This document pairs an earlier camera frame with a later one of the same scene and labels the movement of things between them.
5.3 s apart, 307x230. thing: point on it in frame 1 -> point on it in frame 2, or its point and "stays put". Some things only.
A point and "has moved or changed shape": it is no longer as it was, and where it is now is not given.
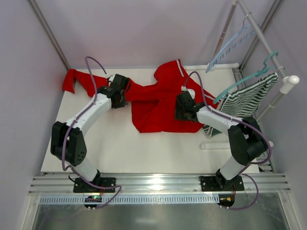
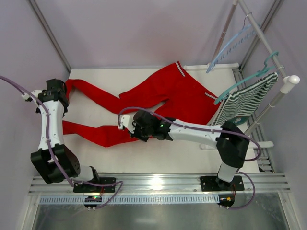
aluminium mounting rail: x=256 y=184 stays put
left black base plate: x=80 y=186 stays put
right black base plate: x=219 y=183 stays put
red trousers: x=153 y=109 has moved or changed shape
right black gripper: x=181 y=113 -> x=138 y=125
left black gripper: x=120 y=102 -> x=55 y=84
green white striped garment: x=245 y=102 stays put
